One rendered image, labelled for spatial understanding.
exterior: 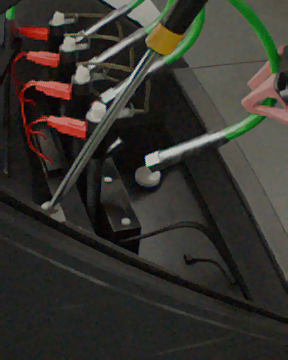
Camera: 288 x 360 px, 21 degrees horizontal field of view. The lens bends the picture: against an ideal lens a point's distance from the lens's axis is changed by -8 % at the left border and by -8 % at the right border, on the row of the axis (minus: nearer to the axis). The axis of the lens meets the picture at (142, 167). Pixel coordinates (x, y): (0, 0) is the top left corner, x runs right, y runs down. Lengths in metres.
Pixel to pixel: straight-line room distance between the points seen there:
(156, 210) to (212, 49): 1.95
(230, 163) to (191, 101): 0.15
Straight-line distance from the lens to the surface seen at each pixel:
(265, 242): 1.09
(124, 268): 0.61
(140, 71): 0.51
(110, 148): 0.99
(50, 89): 1.04
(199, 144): 0.86
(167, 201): 1.29
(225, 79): 3.00
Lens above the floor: 1.73
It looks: 42 degrees down
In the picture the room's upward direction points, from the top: 6 degrees clockwise
